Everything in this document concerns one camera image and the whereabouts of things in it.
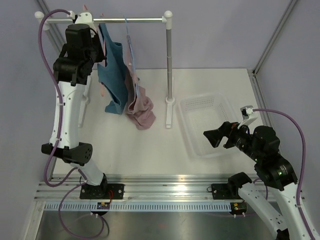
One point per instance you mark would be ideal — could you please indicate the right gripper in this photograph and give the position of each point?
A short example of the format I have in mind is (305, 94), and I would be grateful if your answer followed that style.
(228, 129)

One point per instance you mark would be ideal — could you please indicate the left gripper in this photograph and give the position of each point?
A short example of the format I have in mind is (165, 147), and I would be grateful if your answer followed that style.
(95, 40)

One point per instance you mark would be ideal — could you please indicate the teal tank top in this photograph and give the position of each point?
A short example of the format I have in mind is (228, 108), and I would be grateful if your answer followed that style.
(112, 73)

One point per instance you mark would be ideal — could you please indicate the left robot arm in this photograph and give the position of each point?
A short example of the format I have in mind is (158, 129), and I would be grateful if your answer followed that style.
(71, 71)

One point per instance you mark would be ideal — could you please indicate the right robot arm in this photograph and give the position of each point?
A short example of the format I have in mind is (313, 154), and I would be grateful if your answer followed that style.
(262, 146)

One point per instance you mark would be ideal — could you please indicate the mauve tank top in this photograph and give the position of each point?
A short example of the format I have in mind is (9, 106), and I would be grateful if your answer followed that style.
(139, 109)

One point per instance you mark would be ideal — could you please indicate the white plastic basket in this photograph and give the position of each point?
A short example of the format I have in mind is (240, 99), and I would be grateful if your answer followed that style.
(205, 112)

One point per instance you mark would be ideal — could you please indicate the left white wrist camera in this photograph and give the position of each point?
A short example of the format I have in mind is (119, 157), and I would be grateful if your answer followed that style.
(84, 17)

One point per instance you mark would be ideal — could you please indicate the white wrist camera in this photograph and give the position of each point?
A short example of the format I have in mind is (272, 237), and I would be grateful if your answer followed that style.
(248, 116)
(84, 17)

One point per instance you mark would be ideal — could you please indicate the blue wire hanger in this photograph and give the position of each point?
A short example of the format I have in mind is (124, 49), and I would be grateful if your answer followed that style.
(132, 60)

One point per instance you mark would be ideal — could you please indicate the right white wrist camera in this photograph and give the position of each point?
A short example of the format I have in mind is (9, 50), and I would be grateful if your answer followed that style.
(248, 116)

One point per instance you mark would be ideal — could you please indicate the left aluminium frame post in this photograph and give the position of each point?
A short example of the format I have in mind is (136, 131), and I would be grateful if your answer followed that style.
(54, 38)

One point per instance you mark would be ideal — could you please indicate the aluminium frame post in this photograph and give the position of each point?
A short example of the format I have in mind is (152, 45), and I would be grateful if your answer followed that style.
(275, 35)
(54, 38)

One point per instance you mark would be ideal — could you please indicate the right aluminium frame post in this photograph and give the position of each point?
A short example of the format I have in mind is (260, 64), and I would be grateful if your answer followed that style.
(275, 35)

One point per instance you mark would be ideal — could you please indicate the aluminium mounting rail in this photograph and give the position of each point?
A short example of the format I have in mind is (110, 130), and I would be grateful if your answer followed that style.
(166, 188)

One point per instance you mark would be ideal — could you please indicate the white slotted cable duct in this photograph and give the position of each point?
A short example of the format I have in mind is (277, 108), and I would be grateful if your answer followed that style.
(140, 206)

